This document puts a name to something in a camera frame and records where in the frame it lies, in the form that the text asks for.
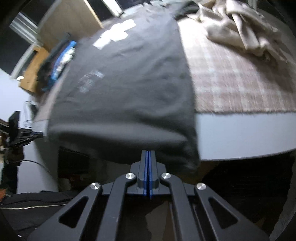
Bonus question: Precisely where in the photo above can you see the stack of folded clothes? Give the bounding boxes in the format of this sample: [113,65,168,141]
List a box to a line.
[37,33,77,92]

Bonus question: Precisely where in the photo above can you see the wooden board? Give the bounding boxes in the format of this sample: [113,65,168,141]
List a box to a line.
[19,47,49,94]

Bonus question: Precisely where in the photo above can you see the dark grey sweatshirt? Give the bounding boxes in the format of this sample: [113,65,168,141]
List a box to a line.
[47,5,201,172]

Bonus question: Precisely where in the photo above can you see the beige crumpled garment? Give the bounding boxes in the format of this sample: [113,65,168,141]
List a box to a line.
[188,0,287,63]

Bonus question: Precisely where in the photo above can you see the plaid pink table mat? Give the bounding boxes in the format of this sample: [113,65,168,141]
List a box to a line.
[32,18,296,123]

